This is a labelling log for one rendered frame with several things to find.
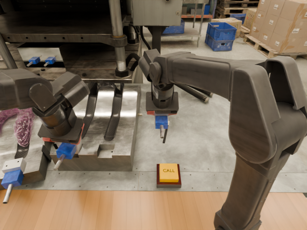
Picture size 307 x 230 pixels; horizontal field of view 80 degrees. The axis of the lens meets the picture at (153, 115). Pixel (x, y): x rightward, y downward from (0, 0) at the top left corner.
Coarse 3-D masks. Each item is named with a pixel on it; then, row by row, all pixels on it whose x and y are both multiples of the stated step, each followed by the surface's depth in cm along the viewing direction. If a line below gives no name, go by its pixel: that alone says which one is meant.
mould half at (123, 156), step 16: (112, 96) 79; (128, 96) 79; (80, 112) 76; (96, 112) 76; (128, 112) 76; (96, 128) 69; (128, 128) 69; (96, 144) 62; (128, 144) 62; (64, 160) 60; (80, 160) 60; (96, 160) 60; (112, 160) 60; (128, 160) 60
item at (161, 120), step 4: (156, 116) 64; (160, 116) 64; (164, 116) 64; (168, 116) 65; (156, 120) 63; (160, 120) 63; (164, 120) 63; (156, 124) 62; (160, 124) 62; (164, 124) 62; (156, 128) 63; (160, 128) 61; (164, 128) 63; (160, 132) 59; (160, 136) 58
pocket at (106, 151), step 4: (100, 144) 62; (104, 144) 62; (108, 144) 62; (112, 144) 62; (100, 148) 63; (104, 148) 63; (108, 148) 63; (112, 148) 63; (100, 152) 63; (104, 152) 63; (108, 152) 63; (112, 152) 63; (100, 156) 61; (104, 156) 61; (108, 156) 61
